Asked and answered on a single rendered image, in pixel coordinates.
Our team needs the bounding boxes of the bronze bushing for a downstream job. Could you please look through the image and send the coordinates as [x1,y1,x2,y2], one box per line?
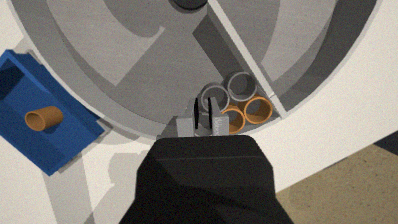
[24,105,65,132]
[243,96,275,124]
[220,105,248,134]

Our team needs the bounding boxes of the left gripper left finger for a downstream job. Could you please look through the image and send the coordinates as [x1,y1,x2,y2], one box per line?
[177,97,202,138]

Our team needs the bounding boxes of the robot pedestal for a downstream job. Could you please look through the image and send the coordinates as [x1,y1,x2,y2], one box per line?
[374,130,398,157]

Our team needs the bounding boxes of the steel bushing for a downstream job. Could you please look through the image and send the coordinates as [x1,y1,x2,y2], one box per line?
[226,71,260,103]
[198,82,231,111]

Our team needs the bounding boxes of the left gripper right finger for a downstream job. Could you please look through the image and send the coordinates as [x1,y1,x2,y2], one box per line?
[207,96,231,137]

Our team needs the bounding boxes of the blue crate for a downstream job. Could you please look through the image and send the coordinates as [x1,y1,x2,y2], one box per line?
[0,48,107,177]

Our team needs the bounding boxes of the grey turntable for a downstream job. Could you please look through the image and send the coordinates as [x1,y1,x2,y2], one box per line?
[9,0,381,141]

